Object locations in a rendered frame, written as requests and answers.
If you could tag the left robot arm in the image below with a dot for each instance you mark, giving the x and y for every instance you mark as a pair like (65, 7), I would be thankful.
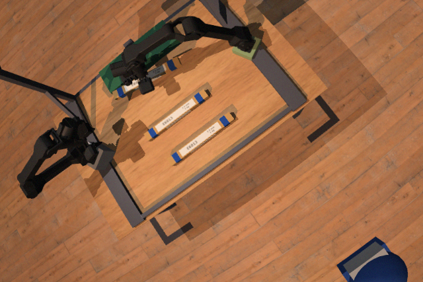
(194, 29)

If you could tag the black metal overhead frame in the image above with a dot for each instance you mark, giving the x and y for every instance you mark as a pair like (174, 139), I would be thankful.
(53, 93)

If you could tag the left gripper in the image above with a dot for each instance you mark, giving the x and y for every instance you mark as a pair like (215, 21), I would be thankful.
(145, 85)

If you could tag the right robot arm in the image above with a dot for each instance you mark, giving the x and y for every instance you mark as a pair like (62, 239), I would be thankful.
(45, 147)

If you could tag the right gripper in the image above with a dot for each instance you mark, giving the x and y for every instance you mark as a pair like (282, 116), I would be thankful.
(90, 150)

